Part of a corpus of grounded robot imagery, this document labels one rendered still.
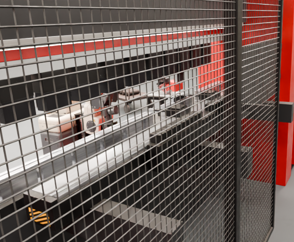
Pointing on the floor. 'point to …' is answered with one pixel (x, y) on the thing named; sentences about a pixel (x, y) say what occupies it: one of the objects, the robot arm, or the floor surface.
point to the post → (235, 100)
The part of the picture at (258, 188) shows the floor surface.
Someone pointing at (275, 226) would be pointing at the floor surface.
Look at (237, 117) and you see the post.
